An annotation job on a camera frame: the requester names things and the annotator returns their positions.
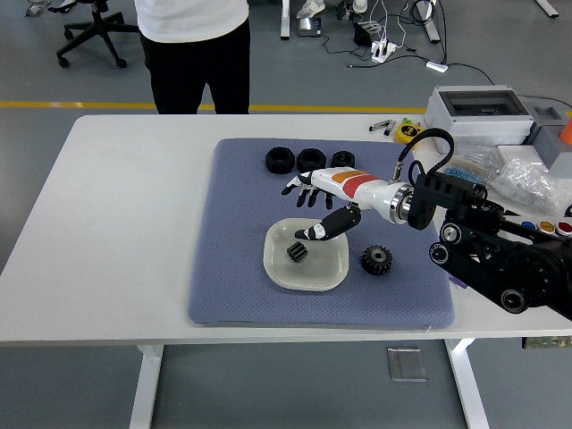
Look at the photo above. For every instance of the orange block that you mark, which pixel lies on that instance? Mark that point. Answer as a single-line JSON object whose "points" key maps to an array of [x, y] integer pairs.
{"points": [[566, 132]]}

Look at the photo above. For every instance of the white power strip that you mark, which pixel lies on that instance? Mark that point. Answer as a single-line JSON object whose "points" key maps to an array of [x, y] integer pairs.
{"points": [[383, 50]]}

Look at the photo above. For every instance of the black office chair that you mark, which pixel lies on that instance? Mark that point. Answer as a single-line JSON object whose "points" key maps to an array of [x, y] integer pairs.
{"points": [[96, 31]]}

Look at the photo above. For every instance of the white square plate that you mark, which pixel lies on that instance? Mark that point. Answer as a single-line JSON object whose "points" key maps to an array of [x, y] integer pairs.
{"points": [[317, 275]]}

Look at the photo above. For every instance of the large black gear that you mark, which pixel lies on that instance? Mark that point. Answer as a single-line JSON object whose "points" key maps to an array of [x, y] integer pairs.
{"points": [[377, 260]]}

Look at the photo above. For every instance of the large black hex nut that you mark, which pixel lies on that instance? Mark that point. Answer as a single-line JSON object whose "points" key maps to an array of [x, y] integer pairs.
{"points": [[279, 160], [312, 158]]}

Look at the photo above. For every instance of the person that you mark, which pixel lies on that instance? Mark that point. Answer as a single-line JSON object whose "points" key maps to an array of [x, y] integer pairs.
{"points": [[196, 53]]}

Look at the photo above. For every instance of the green circuit board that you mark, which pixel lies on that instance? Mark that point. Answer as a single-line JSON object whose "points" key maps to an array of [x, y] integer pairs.
{"points": [[547, 342]]}

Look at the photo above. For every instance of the clear bag of blue resistors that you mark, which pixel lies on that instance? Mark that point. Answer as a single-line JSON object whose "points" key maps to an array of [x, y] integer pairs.
{"points": [[473, 163]]}

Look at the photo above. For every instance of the yellow tape measure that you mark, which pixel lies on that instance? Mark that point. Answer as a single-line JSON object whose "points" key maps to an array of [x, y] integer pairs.
{"points": [[406, 132]]}

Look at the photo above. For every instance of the white table leg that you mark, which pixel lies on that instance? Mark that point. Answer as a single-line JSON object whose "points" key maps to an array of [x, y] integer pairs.
{"points": [[467, 384], [145, 389]]}

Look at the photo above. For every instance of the small black hex nut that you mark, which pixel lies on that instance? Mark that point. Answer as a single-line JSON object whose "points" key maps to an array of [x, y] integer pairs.
{"points": [[343, 158]]}

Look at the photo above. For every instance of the clear floor plate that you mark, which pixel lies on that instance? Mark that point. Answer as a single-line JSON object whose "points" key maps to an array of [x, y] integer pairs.
{"points": [[406, 364]]}

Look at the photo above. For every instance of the grey electrical enclosure box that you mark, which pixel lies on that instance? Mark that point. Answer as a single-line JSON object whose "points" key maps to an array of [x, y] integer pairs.
{"points": [[478, 123]]}

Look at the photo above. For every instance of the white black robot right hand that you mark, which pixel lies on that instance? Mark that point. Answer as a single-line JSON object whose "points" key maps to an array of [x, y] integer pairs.
{"points": [[357, 190]]}

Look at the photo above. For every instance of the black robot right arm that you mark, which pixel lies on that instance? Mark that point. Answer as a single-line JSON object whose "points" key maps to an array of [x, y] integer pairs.
{"points": [[491, 254]]}

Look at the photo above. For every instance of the grey stepped fixture block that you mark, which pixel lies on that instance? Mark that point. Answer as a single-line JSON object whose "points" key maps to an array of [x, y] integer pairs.
{"points": [[547, 134]]}

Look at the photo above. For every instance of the white background desk leg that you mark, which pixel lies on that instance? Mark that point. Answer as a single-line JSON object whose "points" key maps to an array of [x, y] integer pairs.
{"points": [[549, 8], [285, 20], [431, 27]]}

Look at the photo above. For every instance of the small black silver tool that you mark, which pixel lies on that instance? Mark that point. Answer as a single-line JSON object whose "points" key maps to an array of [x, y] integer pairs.
{"points": [[377, 126], [389, 127]]}

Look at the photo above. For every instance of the small black gear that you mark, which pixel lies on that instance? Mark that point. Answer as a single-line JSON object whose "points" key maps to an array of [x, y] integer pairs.
{"points": [[296, 252]]}

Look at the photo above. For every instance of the blue yellow red button box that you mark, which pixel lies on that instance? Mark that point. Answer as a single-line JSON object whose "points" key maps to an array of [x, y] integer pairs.
{"points": [[546, 227]]}

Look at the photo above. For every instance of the white power adapter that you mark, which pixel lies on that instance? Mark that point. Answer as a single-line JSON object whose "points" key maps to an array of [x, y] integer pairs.
{"points": [[436, 66]]}

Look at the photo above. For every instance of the small green item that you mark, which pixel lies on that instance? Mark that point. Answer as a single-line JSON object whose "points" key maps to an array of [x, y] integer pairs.
{"points": [[406, 120]]}

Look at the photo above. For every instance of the black power adapter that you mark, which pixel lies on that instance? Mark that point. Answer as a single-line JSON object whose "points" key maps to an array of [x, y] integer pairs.
{"points": [[361, 35]]}

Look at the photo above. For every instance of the blue-grey textured mat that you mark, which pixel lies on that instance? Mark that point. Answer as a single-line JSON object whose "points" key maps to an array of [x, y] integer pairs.
{"points": [[232, 250]]}

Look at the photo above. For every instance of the black desk phone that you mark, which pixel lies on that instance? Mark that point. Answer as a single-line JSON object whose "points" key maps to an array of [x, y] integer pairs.
{"points": [[309, 27]]}

